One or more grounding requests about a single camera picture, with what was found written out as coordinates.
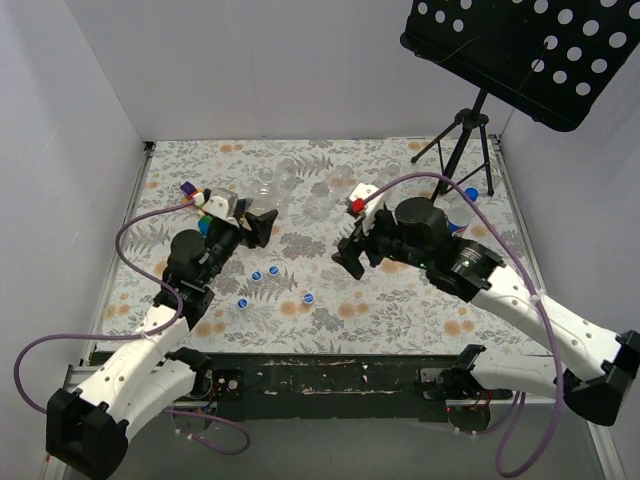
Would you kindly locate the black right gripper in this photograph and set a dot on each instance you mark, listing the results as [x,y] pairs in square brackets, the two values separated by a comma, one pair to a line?
[366,241]

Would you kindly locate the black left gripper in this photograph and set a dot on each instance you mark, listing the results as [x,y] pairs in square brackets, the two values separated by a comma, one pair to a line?
[248,228]

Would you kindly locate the clear bottle blue label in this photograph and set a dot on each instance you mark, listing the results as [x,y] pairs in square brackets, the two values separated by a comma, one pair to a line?
[459,216]

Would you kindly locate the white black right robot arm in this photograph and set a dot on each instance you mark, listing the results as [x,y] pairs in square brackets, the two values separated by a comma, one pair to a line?
[591,369]

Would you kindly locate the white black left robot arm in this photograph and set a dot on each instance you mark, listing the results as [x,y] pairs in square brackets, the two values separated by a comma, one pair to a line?
[90,427]

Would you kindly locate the green blue toy blocks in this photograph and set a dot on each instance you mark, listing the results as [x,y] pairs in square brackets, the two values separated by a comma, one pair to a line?
[204,224]

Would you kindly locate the toy block car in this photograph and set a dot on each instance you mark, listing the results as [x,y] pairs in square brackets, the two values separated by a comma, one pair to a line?
[193,195]

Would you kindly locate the black music stand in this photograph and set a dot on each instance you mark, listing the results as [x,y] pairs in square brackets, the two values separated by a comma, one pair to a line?
[547,59]

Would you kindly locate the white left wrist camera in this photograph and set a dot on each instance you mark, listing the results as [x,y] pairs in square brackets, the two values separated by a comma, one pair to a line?
[221,204]

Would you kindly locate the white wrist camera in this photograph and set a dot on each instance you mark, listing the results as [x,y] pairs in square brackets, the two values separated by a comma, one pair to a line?
[221,204]
[363,203]

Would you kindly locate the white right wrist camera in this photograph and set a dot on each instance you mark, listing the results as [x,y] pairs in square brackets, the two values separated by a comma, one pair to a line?
[363,203]

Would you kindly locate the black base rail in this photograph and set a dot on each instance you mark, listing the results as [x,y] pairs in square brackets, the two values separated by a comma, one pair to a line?
[243,387]

